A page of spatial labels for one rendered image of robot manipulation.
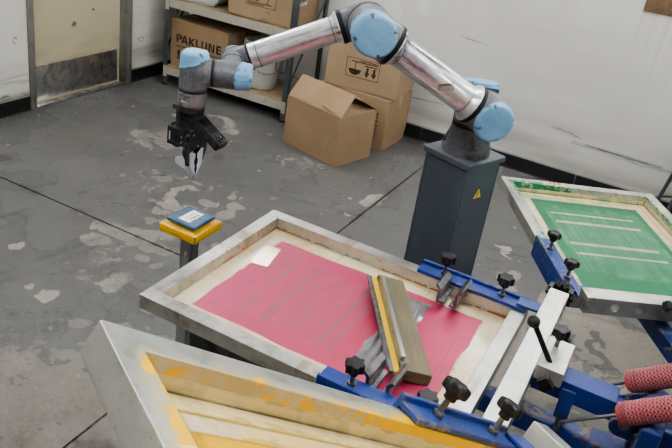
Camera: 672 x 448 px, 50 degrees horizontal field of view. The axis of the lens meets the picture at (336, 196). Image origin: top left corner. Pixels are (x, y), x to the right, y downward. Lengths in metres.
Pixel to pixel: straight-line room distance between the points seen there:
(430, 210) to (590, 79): 3.19
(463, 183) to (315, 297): 0.62
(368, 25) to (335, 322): 0.75
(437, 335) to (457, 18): 3.94
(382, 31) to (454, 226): 0.68
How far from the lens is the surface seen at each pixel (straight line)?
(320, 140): 5.08
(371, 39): 1.91
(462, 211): 2.26
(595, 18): 5.30
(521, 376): 1.63
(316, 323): 1.77
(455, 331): 1.85
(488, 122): 2.04
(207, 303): 1.80
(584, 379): 1.69
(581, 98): 5.40
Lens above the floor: 1.98
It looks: 25 degrees down
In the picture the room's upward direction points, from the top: 9 degrees clockwise
